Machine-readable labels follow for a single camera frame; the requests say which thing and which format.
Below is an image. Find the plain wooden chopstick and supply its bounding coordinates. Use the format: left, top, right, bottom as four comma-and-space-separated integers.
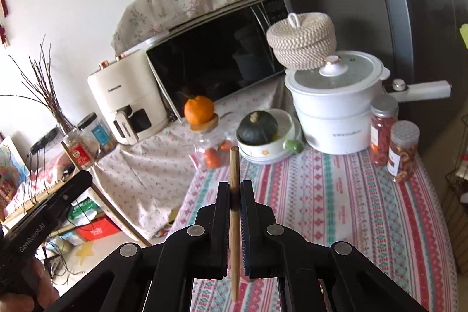
229, 146, 241, 302

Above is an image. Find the person's left hand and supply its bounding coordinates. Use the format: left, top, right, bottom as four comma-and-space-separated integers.
1, 257, 59, 312

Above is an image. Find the clear glass jar wooden lid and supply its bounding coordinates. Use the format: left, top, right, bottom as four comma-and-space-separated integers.
190, 112, 235, 169

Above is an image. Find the small floral white tablecloth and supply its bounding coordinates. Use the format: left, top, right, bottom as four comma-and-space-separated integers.
90, 74, 293, 240

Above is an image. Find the striped patterned tablecloth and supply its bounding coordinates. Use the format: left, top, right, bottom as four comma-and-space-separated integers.
171, 145, 459, 312

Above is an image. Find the red label glass jar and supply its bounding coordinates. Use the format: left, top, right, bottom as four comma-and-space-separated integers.
63, 127, 100, 169

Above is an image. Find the dark green pumpkin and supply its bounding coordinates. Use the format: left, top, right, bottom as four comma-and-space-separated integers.
236, 111, 278, 146

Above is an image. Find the orange tangerine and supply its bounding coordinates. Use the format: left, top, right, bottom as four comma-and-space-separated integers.
176, 91, 215, 124

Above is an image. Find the blue label black lid jar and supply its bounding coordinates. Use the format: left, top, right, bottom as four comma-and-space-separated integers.
77, 112, 117, 159

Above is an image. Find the dry twig bunch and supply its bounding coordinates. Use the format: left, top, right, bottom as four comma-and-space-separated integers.
1, 36, 75, 135

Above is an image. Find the white electric cooking pot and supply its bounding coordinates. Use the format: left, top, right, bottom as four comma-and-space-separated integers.
284, 50, 452, 156

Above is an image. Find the cream air fryer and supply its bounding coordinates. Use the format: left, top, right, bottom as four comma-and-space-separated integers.
87, 50, 170, 146

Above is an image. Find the black microwave oven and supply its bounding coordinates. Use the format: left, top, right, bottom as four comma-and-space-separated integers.
147, 0, 288, 120

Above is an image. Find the dried hawthorn slices jar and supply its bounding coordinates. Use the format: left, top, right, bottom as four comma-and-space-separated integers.
387, 120, 420, 183

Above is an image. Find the red dried fruit jar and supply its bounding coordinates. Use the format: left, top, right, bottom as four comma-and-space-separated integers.
370, 94, 399, 166

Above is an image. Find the dark grey refrigerator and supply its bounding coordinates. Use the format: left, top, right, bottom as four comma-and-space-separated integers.
261, 0, 468, 155

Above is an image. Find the white ceramic bowl green handle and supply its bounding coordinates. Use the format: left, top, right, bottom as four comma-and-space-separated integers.
237, 108, 304, 165

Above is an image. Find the woven rope basket with lid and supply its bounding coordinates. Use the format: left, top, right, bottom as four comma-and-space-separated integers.
266, 13, 336, 70

